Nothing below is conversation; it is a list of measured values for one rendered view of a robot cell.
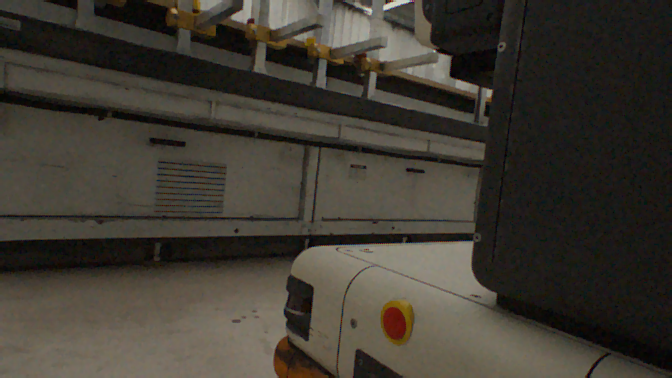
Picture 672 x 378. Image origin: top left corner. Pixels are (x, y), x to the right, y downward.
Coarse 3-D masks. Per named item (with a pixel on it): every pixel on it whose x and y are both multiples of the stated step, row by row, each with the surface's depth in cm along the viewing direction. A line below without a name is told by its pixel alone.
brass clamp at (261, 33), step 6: (246, 30) 145; (252, 30) 142; (258, 30) 143; (264, 30) 145; (270, 30) 146; (246, 36) 144; (252, 36) 143; (258, 36) 143; (264, 36) 145; (270, 36) 146; (270, 42) 146; (276, 42) 147; (282, 42) 149; (276, 48) 152; (282, 48) 151
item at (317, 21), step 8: (312, 16) 125; (320, 16) 124; (288, 24) 136; (296, 24) 132; (304, 24) 129; (312, 24) 125; (320, 24) 125; (272, 32) 145; (280, 32) 140; (288, 32) 136; (296, 32) 134; (304, 32) 133; (272, 40) 146; (280, 40) 145
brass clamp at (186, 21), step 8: (168, 16) 129; (176, 16) 127; (184, 16) 129; (192, 16) 131; (168, 24) 129; (176, 24) 129; (184, 24) 129; (192, 24) 131; (192, 32) 133; (200, 32) 133; (208, 32) 134
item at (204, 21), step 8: (224, 0) 113; (232, 0) 109; (240, 0) 110; (216, 8) 117; (224, 8) 113; (232, 8) 111; (240, 8) 110; (200, 16) 127; (208, 16) 122; (216, 16) 118; (224, 16) 118; (200, 24) 128; (208, 24) 127
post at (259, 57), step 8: (256, 0) 146; (264, 0) 144; (256, 8) 146; (264, 8) 145; (256, 16) 145; (264, 16) 145; (264, 24) 145; (256, 40) 144; (256, 48) 144; (264, 48) 146; (256, 56) 145; (264, 56) 146; (256, 64) 145; (264, 64) 146
